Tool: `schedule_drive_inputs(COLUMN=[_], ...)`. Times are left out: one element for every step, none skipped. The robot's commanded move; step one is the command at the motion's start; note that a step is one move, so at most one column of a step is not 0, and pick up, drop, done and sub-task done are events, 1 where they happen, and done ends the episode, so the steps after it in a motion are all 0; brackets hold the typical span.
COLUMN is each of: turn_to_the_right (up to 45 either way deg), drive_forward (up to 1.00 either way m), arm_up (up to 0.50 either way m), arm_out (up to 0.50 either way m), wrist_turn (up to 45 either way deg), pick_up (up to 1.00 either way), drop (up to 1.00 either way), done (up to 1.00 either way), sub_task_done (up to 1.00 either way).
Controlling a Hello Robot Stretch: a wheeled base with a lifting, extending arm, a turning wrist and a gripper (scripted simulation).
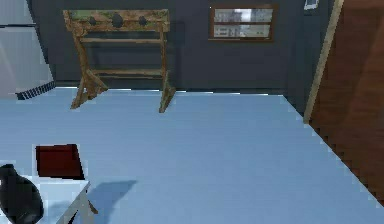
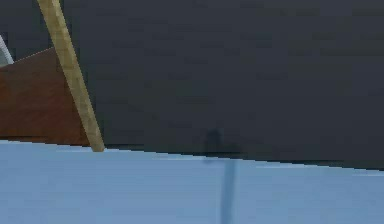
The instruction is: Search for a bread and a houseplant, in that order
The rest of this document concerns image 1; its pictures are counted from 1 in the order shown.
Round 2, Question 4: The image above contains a white table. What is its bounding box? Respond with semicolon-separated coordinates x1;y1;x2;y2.
0;174;99;224

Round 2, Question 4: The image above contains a white framed wall picture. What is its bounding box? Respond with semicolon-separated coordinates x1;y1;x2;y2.
303;0;320;11

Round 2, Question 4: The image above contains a wooden pillory stand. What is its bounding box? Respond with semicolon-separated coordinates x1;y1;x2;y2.
62;8;177;114

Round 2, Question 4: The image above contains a brown wooden room door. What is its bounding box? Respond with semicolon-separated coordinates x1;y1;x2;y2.
302;0;384;207

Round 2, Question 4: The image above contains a black round vase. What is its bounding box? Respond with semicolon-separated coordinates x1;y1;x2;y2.
0;163;45;224

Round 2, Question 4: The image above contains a brown framed window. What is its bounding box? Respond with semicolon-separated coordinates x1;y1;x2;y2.
208;3;279;43

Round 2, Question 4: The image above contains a dark red chair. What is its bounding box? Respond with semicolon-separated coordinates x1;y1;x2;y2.
34;143;86;181

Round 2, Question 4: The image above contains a silver fridge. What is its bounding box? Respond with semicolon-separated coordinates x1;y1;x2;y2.
0;0;57;101

